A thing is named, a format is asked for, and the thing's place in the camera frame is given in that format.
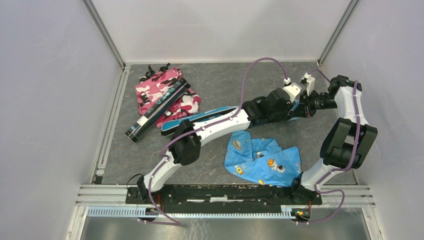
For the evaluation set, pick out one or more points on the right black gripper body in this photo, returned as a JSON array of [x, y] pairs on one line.
[[313, 103]]

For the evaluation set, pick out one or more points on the blue sport racket bag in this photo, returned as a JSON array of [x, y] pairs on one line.
[[205, 119]]

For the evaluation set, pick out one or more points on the black shuttlecock tube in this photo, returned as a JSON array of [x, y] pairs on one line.
[[174, 93]]

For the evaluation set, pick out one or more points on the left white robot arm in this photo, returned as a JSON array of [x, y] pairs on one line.
[[188, 138]]

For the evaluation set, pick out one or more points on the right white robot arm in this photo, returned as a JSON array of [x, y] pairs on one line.
[[348, 142]]

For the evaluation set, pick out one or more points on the blue astronaut print cloth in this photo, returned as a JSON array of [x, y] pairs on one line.
[[261, 160]]

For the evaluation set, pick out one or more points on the pink camouflage shorts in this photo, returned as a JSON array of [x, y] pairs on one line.
[[154, 84]]

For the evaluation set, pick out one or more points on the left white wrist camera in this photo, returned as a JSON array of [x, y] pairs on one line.
[[292, 89]]

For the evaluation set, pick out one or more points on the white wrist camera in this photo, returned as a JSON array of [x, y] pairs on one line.
[[309, 82], [292, 89]]

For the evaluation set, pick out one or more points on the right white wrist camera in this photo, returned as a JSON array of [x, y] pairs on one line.
[[309, 82]]

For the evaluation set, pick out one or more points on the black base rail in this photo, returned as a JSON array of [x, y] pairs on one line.
[[178, 201]]

